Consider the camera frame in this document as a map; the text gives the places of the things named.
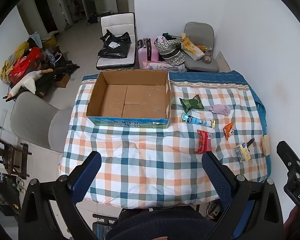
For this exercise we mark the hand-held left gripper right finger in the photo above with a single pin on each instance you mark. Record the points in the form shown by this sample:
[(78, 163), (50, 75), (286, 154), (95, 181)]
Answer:
[(216, 176)]

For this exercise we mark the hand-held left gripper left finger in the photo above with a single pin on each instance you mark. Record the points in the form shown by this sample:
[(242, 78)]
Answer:
[(86, 177)]

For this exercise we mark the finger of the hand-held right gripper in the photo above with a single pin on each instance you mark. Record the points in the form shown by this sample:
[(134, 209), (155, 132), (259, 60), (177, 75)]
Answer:
[(287, 155)]

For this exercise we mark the yellow tissue pack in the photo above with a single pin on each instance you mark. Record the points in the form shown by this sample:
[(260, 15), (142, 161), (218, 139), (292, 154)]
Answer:
[(242, 152)]

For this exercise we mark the red snack packet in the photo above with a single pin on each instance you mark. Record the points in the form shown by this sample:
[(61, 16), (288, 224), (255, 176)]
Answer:
[(203, 142)]

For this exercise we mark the orange cartoon snack packet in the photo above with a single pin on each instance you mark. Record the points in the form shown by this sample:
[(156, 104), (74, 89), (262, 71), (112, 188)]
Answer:
[(228, 130)]

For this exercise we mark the blue and white tube packet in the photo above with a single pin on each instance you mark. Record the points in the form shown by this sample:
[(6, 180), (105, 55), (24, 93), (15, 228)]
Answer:
[(193, 120)]

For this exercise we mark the purple cloth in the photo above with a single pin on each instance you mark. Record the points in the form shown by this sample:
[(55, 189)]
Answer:
[(221, 109)]

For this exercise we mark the green snack packet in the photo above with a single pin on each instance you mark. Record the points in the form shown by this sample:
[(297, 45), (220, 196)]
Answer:
[(191, 103)]

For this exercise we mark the flat cardboard piece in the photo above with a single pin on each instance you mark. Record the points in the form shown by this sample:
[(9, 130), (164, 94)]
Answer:
[(265, 145)]

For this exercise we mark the small black object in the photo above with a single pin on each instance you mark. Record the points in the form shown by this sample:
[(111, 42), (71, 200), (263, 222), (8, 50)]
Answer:
[(250, 142)]

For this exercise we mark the plaid blanket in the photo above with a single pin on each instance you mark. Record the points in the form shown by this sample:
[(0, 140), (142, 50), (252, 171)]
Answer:
[(145, 160)]

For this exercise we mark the person's dark clothing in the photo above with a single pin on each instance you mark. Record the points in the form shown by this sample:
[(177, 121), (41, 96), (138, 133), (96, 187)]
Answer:
[(160, 223)]

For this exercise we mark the dark wooden chair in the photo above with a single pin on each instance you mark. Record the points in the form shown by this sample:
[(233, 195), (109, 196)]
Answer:
[(10, 155)]

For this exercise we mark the light grey shell chair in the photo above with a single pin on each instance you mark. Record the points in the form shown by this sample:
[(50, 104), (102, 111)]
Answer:
[(32, 117)]

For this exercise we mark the small brown cardboard box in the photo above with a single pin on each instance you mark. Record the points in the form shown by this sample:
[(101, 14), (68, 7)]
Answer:
[(63, 80)]

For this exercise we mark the black folded stand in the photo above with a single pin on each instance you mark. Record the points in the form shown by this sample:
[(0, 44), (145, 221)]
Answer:
[(65, 71)]

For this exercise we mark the white board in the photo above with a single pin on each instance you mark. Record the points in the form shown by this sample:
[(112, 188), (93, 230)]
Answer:
[(223, 62)]

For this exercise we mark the white goose plush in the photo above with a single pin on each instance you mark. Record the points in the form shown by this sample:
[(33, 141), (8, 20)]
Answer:
[(27, 80)]

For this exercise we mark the tape roll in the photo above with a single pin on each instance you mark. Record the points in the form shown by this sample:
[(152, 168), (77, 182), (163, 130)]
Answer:
[(207, 59)]

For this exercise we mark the floral wrapped package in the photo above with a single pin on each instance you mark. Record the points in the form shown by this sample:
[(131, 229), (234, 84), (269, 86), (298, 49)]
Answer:
[(162, 66)]

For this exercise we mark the yellow and white bag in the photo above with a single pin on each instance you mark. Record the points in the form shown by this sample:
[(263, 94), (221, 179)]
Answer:
[(193, 52)]

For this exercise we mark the red plastic bag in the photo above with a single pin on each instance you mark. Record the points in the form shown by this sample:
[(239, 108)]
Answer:
[(22, 65)]

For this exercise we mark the black plastic bag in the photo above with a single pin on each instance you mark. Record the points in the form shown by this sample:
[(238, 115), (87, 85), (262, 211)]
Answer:
[(115, 50)]

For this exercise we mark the yellow cloth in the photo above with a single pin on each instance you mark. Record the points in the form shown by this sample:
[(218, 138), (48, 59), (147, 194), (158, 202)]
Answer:
[(5, 68)]

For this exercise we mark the patterned tote bag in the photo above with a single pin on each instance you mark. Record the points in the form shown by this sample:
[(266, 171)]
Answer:
[(170, 47)]

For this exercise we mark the pink suitcase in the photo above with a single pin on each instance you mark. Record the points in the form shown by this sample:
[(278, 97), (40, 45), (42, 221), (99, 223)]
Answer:
[(147, 55)]

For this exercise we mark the grey padded chair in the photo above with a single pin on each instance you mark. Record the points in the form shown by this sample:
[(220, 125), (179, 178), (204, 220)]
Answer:
[(200, 30)]

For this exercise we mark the light blue cloth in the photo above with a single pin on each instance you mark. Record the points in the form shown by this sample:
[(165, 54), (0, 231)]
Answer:
[(36, 37)]

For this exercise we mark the white padded chair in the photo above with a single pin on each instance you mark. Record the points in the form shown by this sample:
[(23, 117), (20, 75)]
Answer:
[(117, 22)]

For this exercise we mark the black floor bag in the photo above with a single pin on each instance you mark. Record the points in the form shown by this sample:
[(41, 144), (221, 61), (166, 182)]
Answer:
[(93, 19)]

